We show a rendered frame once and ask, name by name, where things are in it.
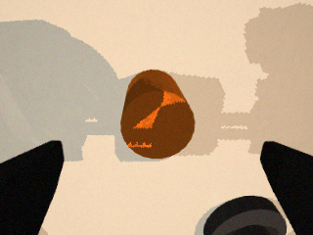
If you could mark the orange knob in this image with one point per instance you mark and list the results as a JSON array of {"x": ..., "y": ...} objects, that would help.
[{"x": 157, "y": 121}]

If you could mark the dark grey round pedestal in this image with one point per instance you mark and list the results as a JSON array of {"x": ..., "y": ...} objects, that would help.
[{"x": 246, "y": 215}]

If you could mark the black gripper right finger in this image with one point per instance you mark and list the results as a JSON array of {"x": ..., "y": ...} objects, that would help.
[{"x": 290, "y": 174}]

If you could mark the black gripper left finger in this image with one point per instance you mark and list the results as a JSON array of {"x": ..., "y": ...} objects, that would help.
[{"x": 27, "y": 184}]

